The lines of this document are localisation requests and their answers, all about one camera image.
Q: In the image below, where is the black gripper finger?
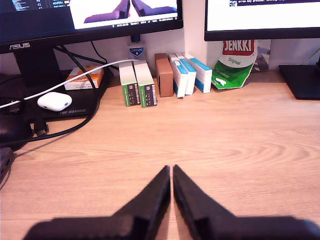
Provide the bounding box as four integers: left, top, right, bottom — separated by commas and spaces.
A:
172, 164, 241, 240
109, 164, 172, 240

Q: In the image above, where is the green and white box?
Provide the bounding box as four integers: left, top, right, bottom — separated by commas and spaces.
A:
133, 60, 159, 109
118, 61, 142, 108

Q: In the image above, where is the blue and white box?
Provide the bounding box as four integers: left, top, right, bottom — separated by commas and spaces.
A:
175, 52, 197, 96
183, 52, 213, 95
167, 53, 189, 99

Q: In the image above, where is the brown cardboard box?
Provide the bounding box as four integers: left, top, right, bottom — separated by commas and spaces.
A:
154, 52, 175, 98

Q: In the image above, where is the green Jenkki gum bag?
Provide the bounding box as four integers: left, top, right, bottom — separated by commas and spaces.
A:
211, 39, 259, 90

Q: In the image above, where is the white earbuds case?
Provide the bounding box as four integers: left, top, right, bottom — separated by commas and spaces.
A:
37, 91, 73, 112

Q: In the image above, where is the orange and white box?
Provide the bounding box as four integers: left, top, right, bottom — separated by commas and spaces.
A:
63, 65, 105, 91

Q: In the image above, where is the black usb hub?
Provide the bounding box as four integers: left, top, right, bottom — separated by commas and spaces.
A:
0, 146, 16, 185

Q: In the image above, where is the clear sanitizer bottle blue label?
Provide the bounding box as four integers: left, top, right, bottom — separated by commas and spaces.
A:
126, 34, 147, 62

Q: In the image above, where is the grey patterned card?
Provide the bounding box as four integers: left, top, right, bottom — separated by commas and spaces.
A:
251, 39, 272, 74

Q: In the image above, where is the black Huawei computer monitor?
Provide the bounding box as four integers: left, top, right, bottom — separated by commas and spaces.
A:
204, 0, 320, 101

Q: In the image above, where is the black ASUS computer monitor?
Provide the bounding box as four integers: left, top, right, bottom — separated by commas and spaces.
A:
0, 0, 184, 124

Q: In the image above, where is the thick black monitor cable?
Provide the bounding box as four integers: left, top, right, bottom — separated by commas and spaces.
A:
0, 45, 101, 148

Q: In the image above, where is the black cable plug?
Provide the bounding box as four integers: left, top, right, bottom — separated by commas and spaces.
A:
31, 117, 50, 137

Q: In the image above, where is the white cable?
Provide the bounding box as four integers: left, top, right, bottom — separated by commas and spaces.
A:
0, 58, 141, 110

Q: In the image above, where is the thin black cable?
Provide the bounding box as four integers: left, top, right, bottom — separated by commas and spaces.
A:
89, 40, 120, 71

